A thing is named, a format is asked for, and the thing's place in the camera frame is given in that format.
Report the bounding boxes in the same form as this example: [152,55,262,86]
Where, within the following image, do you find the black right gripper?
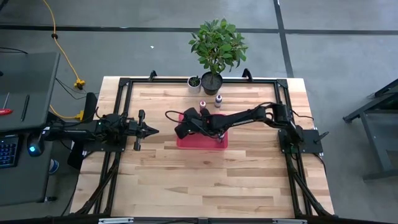
[185,107,225,138]

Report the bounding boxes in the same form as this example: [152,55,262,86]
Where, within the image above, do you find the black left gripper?
[126,110,160,152]

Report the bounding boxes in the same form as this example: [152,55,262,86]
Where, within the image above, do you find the pink translucent plastic bin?
[176,112,229,151]

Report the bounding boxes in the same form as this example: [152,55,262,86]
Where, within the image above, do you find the small plant in white pot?
[187,75,202,95]

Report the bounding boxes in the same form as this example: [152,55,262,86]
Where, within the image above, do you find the black curved panel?
[83,91,99,124]

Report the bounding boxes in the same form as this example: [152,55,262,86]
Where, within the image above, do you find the black stand foot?
[67,141,85,170]

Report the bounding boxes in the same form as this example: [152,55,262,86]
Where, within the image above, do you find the leafy plant in black pot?
[188,17,249,96]

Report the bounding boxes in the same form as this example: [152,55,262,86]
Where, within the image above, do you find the black computer mouse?
[26,136,45,157]

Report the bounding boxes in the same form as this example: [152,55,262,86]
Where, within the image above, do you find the black base lever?
[313,131,330,144]

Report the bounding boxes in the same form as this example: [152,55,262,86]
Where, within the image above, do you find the black pen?
[20,94,30,123]

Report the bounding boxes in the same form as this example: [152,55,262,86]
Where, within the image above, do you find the dark grey desk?
[0,51,62,207]

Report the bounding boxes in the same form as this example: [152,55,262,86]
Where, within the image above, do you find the black backlit keyboard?
[0,134,20,169]

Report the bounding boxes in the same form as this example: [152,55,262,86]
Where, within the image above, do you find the dark metal stand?
[342,77,398,181]

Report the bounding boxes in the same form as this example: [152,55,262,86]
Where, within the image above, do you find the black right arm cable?
[164,110,187,125]

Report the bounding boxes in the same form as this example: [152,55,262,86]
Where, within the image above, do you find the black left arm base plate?
[72,136,127,153]

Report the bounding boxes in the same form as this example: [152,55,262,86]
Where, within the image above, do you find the black metal table frame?
[70,77,335,218]

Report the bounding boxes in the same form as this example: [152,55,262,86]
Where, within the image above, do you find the yellow extension cable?
[42,0,86,121]

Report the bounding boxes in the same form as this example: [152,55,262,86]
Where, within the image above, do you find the silver metal bracket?
[98,217,134,224]
[272,218,308,224]

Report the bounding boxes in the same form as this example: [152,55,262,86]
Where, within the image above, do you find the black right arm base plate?
[278,128,324,154]

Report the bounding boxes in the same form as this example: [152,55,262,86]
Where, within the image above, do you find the red handled screwdriver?
[0,91,14,116]

